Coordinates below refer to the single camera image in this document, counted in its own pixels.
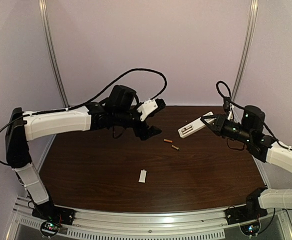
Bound white battery cover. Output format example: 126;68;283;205
138;169;147;183

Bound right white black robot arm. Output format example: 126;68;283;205
201;105;292;213

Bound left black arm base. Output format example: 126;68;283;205
31;204;75;226

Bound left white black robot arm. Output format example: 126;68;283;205
5;85;165;219

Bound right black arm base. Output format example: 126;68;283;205
224;205;268;225

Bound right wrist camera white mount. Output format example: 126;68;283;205
227;104;235;121

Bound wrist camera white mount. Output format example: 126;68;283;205
227;104;235;121
137;98;166;122

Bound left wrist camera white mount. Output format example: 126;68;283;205
137;98;166;122

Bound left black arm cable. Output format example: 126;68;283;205
0;67;168;166

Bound front aluminium rail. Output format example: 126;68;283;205
4;196;292;240

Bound right aluminium frame post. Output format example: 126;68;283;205
232;0;259;101

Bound aluminium frame post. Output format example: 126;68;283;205
38;0;70;108
232;0;259;101

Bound left aluminium frame post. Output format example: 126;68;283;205
38;0;70;108

